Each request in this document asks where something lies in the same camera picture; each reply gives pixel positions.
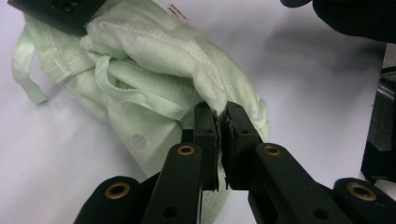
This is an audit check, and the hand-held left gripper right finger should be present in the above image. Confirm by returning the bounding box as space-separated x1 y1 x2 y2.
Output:
219 100 264 191

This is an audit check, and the light green baby garment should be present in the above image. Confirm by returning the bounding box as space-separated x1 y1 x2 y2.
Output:
11 0 271 224

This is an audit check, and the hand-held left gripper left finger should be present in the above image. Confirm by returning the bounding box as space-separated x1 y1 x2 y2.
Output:
192 101 221 192

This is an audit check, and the white table mat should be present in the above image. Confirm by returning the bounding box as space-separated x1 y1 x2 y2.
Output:
0 0 387 224

